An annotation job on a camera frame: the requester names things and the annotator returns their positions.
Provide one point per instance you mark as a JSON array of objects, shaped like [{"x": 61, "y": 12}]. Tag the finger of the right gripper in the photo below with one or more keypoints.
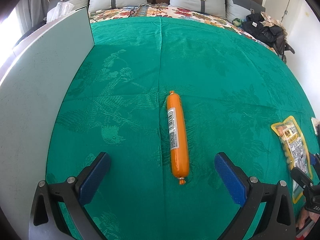
[
  {"x": 315, "y": 161},
  {"x": 303, "y": 180}
]

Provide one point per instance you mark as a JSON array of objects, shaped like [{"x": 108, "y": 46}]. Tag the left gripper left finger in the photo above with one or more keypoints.
[{"x": 46, "y": 219}]

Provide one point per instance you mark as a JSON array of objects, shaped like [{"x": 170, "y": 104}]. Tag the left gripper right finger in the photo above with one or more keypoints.
[{"x": 278, "y": 218}]

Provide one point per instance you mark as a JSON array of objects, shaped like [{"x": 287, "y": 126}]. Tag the yellow grey peanut bag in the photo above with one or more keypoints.
[{"x": 295, "y": 151}]

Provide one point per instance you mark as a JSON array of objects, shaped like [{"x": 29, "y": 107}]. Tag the orange sausage stick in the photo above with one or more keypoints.
[{"x": 178, "y": 138}]

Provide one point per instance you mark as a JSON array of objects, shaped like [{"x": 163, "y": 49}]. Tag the person's right hand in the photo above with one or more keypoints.
[{"x": 303, "y": 216}]

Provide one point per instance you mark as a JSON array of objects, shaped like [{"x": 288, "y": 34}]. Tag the white phone on table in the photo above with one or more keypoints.
[{"x": 315, "y": 123}]

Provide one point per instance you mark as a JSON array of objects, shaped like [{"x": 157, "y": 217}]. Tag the white cardboard box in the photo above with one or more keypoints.
[{"x": 32, "y": 90}]

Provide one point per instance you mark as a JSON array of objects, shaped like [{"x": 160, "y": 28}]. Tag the beige patterned cloth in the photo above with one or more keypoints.
[{"x": 268, "y": 21}]

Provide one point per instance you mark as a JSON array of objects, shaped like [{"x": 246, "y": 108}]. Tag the green patterned tablecloth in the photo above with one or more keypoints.
[{"x": 162, "y": 97}]

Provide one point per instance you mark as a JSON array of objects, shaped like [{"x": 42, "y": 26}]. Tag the far right grey pillow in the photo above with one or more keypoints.
[{"x": 241, "y": 8}]

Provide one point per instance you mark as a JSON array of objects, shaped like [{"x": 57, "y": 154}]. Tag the grey curtain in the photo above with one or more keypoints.
[{"x": 30, "y": 13}]

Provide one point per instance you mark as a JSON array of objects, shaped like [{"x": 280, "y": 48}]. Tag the white plastic bag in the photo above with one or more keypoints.
[{"x": 61, "y": 9}]

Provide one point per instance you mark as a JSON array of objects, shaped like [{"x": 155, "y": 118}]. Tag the floral sofa cover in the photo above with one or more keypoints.
[{"x": 167, "y": 11}]

